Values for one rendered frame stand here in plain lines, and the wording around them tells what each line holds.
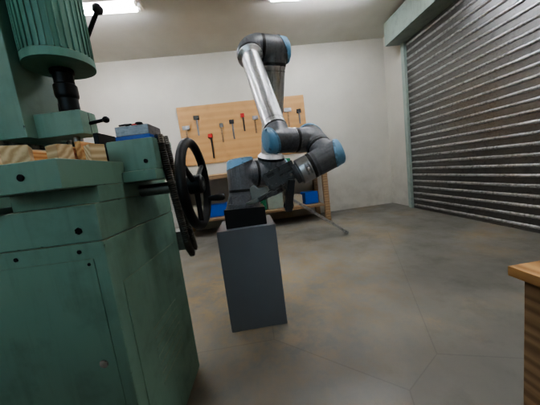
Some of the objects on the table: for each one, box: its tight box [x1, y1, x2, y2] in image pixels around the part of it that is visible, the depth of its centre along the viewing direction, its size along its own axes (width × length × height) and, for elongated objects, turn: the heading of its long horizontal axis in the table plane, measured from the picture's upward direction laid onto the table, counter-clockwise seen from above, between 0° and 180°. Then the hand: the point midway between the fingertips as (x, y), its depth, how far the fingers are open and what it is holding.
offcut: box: [0, 145, 35, 165], centre depth 52 cm, size 4×4×4 cm
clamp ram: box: [92, 133, 116, 162], centre depth 77 cm, size 9×8×9 cm
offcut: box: [45, 144, 76, 159], centre depth 54 cm, size 4×3×4 cm
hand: (250, 204), depth 88 cm, fingers closed
